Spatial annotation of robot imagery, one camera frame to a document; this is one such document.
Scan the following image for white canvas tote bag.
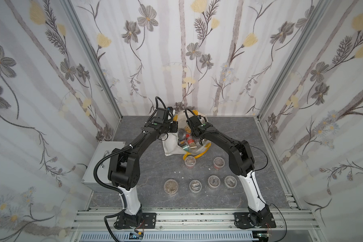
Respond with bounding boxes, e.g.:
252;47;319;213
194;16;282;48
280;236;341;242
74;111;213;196
161;111;211;160

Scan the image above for red label seed jar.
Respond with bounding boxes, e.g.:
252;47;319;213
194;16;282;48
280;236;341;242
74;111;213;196
213;157;225;170

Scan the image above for clear jar dark seeds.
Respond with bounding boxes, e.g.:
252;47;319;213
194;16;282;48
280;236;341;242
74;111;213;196
208;175;220;189

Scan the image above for small clear seed jar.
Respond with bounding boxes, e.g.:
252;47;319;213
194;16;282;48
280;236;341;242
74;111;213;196
189;179;202;193

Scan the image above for large clear seed jar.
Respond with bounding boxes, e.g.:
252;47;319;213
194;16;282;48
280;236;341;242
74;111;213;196
163;179;178;195

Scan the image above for clear jar grey seeds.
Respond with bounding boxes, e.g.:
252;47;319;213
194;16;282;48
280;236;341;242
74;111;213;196
224;175;238;189

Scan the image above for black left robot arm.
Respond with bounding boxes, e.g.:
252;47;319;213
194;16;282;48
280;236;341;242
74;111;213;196
93;96;178;226

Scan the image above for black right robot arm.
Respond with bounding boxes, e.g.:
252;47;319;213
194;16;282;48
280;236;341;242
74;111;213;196
184;108;277;229

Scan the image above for red jar in bag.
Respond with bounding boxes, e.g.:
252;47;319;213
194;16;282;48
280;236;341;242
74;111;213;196
186;136;197;149

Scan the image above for green label jar in bag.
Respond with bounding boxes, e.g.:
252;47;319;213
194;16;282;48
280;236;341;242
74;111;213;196
179;144;190;152

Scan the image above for silver aluminium case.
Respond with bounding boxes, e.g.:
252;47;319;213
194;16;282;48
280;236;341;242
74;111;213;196
81;141;126;192

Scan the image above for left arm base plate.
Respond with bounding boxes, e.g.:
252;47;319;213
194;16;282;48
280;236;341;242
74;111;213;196
114;212;157;229

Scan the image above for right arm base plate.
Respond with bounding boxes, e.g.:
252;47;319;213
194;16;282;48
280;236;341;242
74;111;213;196
234;212;277;229

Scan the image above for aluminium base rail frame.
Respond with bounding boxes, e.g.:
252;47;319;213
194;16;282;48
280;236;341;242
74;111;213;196
67;207;327;242

